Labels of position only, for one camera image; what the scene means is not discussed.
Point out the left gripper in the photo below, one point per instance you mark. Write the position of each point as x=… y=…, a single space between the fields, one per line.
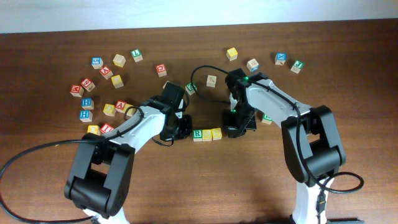
x=186 y=130

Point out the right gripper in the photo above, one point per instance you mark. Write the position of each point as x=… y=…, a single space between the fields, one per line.
x=236 y=129

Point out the green r block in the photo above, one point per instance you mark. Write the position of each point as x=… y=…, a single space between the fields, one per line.
x=266 y=119
x=197 y=135

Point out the yellow S block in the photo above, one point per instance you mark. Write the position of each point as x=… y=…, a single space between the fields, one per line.
x=216 y=133
x=207 y=135

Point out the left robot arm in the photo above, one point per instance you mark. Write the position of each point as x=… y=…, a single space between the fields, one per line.
x=100 y=176

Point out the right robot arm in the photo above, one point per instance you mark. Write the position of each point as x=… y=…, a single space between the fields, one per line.
x=313 y=149

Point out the green Z block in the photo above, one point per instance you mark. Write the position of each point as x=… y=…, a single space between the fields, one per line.
x=190 y=88

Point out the wooden picture block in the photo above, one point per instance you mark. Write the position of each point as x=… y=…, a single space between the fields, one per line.
x=211 y=81

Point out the yellow block beside A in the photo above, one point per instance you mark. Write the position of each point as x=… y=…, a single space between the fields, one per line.
x=129 y=110

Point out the wooden block blue side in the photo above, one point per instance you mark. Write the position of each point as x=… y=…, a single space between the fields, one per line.
x=252 y=65

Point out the red Q block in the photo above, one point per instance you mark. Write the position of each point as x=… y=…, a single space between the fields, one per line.
x=161 y=70

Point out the red A block lower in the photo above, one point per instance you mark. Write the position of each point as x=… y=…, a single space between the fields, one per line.
x=120 y=106

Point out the red a block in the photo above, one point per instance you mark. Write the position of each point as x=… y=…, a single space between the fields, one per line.
x=106 y=72
x=120 y=106

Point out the yellow block top right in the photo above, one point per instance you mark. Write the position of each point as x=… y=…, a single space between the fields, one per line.
x=232 y=54

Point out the yellow block mid left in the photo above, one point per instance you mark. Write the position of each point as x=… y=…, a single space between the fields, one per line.
x=109 y=110

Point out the red I block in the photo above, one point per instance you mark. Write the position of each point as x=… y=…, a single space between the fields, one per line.
x=106 y=128

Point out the blue X block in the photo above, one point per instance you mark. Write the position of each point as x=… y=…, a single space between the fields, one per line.
x=280 y=58

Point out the yellow block upper left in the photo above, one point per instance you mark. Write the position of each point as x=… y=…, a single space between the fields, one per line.
x=117 y=81

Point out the green J block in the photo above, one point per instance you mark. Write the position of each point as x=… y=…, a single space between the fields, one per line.
x=297 y=66

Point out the green L block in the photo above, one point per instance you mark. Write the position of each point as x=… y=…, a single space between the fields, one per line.
x=137 y=55

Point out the yellow block bottom left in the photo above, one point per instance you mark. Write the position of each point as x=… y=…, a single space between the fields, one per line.
x=94 y=129

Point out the plain wooden block top-left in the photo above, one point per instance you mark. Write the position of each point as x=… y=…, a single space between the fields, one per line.
x=119 y=60

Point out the red A block upper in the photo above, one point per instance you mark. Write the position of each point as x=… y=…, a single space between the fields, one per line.
x=106 y=72

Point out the blue H block lower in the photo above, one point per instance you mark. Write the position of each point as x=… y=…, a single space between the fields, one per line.
x=86 y=116

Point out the blue h block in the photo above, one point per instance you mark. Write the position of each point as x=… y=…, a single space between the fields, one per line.
x=87 y=104
x=86 y=116

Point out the blue H block upper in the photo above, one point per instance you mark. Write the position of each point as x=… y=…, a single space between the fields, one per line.
x=87 y=104

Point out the red 9 block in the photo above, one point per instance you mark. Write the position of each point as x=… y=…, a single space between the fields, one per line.
x=87 y=84

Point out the blue 5 block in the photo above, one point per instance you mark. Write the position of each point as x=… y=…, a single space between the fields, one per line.
x=96 y=62

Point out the red M block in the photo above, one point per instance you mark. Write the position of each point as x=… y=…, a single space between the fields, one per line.
x=77 y=91

